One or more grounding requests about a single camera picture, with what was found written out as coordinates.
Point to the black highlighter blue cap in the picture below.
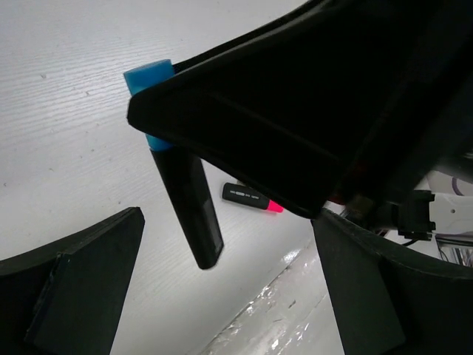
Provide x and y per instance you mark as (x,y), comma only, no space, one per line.
(182,174)

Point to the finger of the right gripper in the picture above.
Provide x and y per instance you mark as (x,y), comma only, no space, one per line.
(351,101)

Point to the black highlighter pink cap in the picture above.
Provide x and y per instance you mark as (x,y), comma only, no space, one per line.
(245,196)

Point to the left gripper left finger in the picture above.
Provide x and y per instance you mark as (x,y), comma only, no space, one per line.
(67,297)

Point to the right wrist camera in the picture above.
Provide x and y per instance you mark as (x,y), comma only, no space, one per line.
(412,218)

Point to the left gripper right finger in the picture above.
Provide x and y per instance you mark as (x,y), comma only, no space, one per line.
(389,299)

